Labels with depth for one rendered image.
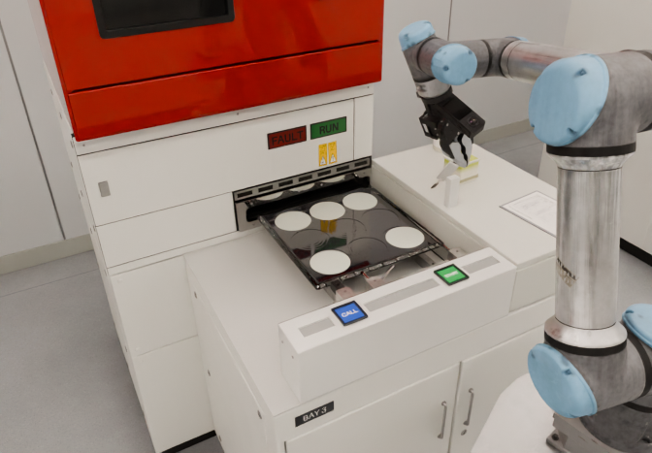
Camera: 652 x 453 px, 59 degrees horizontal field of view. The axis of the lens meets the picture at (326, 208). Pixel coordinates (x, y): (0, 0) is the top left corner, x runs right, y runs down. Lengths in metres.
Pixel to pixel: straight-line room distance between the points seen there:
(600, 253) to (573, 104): 0.22
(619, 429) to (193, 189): 1.10
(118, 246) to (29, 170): 1.55
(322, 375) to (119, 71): 0.78
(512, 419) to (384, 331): 0.30
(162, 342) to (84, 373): 0.83
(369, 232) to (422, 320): 0.38
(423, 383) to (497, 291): 0.27
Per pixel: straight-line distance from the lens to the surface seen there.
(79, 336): 2.80
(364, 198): 1.71
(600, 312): 0.94
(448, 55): 1.15
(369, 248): 1.49
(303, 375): 1.17
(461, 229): 1.50
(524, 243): 1.46
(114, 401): 2.47
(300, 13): 1.48
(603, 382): 0.97
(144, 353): 1.84
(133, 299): 1.71
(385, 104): 3.66
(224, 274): 1.57
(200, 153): 1.54
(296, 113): 1.60
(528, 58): 1.15
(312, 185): 1.71
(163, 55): 1.39
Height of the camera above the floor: 1.75
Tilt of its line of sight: 31 degrees down
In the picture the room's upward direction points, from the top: 1 degrees counter-clockwise
